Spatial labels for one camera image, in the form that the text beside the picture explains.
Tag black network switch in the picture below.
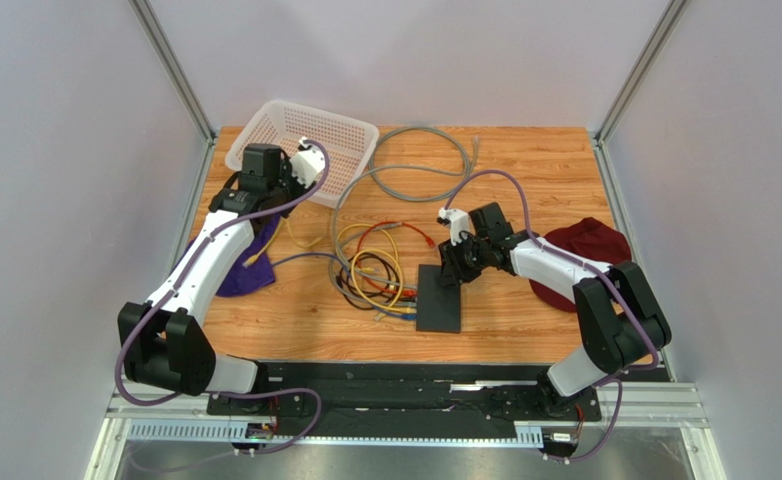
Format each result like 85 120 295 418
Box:
415 264 462 334

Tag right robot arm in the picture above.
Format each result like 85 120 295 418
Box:
437 202 672 417

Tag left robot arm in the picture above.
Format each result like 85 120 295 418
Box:
114 138 331 406

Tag purple cloth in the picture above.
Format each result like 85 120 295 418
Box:
186 216 279 298

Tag white perforated plastic basket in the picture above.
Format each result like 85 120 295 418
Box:
225 100 380 208

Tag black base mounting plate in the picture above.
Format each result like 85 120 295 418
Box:
206 361 602 422

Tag dark red cloth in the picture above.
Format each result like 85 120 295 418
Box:
529 216 633 314

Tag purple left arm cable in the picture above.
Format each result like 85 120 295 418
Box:
113 138 331 457

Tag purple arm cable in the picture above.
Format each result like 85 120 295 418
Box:
113 138 331 457
444 169 662 465

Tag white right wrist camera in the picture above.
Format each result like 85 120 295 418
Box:
437 207 471 246

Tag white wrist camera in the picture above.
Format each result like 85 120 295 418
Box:
437 207 471 246
289 137 330 189

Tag red ethernet cable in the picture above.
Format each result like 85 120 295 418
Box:
354 220 437 297

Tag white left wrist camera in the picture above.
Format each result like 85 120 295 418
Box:
289 137 330 189

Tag blue ethernet cable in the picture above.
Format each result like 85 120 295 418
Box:
364 292 419 322

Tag black ethernet cable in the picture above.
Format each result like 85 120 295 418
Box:
337 252 412 311

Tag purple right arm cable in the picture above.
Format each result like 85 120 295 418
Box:
444 169 662 465

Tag long grey coiled cable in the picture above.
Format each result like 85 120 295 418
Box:
329 126 482 268

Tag aluminium frame rail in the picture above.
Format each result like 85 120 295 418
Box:
107 379 709 448

